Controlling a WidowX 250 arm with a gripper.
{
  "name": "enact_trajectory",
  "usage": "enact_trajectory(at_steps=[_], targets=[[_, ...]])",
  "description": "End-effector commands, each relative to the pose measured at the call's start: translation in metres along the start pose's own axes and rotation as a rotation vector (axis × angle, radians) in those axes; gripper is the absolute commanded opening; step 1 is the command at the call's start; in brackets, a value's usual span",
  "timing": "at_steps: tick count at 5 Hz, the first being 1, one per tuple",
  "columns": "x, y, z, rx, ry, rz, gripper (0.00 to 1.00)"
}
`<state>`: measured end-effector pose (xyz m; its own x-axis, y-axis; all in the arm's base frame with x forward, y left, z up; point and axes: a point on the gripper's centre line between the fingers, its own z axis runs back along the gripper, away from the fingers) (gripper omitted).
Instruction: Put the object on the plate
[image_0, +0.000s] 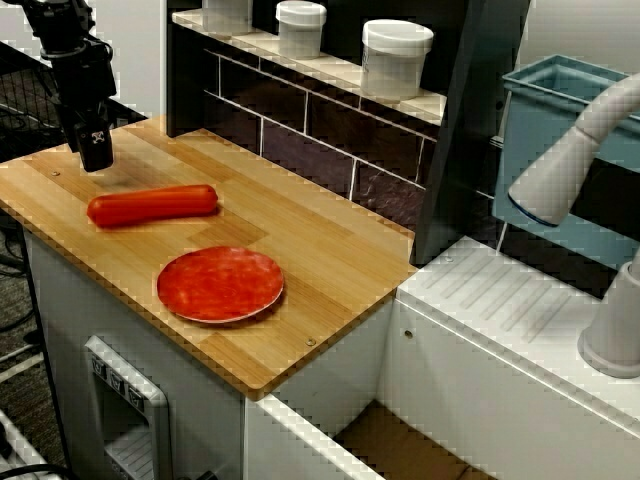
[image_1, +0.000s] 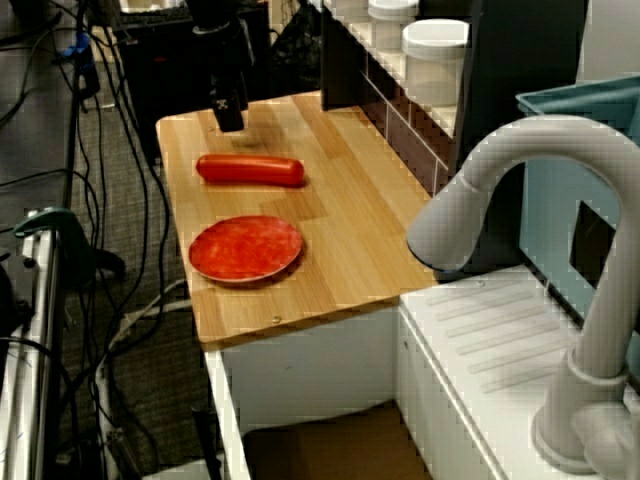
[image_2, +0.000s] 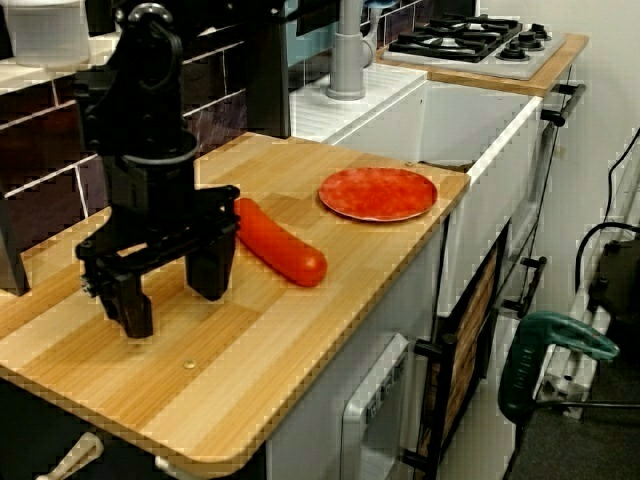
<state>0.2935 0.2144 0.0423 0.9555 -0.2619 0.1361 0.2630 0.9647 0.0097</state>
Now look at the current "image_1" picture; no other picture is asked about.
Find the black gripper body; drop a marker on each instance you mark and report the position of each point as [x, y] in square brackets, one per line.
[225, 55]

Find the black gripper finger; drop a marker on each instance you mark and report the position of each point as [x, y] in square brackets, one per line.
[243, 95]
[229, 112]

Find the red toy sausage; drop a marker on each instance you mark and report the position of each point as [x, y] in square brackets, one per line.
[250, 170]

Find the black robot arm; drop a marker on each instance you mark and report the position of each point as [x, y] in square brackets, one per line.
[215, 12]

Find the red round plate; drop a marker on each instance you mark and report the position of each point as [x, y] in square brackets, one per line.
[246, 250]

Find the blue tape piece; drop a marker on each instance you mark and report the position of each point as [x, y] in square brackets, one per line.
[77, 46]

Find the black thin pole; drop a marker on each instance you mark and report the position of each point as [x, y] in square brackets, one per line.
[74, 125]

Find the white lidded plastic container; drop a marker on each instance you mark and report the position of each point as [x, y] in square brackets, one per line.
[390, 22]
[435, 60]

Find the dark upright panel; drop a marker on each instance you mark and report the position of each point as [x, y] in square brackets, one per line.
[520, 55]

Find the grey toy faucet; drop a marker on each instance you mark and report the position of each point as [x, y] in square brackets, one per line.
[555, 150]

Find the teal plastic bin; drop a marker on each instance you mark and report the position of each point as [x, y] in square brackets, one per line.
[555, 215]

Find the white toy sink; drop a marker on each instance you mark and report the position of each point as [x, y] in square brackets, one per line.
[480, 350]

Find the brown cardboard sheet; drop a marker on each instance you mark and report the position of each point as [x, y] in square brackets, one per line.
[330, 445]

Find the black shelf post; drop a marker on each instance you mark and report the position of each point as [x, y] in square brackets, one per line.
[342, 55]

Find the aluminium frame rail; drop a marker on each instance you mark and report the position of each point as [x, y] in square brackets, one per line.
[40, 325]

